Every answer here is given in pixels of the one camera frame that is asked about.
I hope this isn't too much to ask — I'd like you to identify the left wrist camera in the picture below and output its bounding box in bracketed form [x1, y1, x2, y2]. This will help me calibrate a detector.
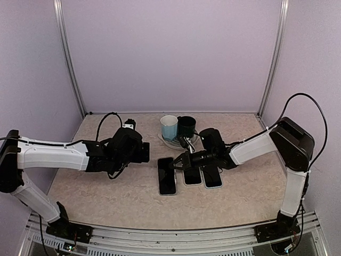
[122, 118, 136, 130]

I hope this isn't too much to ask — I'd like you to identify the aluminium front rail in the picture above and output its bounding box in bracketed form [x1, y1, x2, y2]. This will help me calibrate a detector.
[18, 212, 328, 256]

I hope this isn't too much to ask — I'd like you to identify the light blue white mug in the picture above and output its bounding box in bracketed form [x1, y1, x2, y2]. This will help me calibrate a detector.
[160, 115, 178, 141]

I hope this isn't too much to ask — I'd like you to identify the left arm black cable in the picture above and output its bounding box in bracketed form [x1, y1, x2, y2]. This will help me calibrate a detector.
[0, 112, 123, 147]

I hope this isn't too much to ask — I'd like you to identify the clear magsafe phone case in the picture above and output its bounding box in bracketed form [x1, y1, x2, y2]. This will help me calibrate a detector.
[157, 156, 178, 197]

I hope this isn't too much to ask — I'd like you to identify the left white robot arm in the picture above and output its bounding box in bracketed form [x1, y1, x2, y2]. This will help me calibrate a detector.
[1, 127, 150, 237]

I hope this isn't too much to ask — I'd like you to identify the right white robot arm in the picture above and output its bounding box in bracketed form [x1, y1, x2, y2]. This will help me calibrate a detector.
[169, 117, 315, 237]

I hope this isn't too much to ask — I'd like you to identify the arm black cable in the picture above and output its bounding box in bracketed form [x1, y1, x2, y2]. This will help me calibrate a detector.
[0, 112, 123, 147]
[191, 92, 328, 171]

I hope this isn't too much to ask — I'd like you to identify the dark green mug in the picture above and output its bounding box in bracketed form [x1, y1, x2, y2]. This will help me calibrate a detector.
[177, 116, 196, 138]

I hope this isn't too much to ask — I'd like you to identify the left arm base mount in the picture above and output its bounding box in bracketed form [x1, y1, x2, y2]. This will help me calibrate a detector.
[46, 223, 93, 244]

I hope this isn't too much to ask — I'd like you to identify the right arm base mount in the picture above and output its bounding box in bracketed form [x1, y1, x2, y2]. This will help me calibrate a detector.
[254, 218, 301, 243]

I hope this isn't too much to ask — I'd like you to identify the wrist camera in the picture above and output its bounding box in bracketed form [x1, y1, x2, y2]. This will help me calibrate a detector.
[177, 135, 198, 154]
[122, 118, 136, 130]

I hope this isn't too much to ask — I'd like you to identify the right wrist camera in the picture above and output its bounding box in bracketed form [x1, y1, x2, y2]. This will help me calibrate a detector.
[177, 135, 198, 154]

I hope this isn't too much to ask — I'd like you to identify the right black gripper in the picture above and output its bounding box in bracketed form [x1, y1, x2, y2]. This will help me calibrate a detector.
[169, 148, 216, 171]

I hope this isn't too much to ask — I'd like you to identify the clear round plate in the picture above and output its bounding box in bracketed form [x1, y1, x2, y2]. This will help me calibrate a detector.
[158, 133, 200, 150]

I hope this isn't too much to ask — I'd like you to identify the right aluminium corner post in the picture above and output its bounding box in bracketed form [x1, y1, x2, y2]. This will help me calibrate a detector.
[257, 0, 289, 118]

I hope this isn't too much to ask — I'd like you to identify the left aluminium corner post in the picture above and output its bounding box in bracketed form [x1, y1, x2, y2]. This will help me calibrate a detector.
[53, 0, 87, 118]

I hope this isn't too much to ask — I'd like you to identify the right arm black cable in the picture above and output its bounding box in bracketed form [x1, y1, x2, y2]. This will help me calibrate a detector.
[191, 92, 328, 171]

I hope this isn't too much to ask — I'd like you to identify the aluminium corner post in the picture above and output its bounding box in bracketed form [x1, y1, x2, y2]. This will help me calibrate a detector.
[53, 0, 87, 118]
[257, 0, 289, 118]

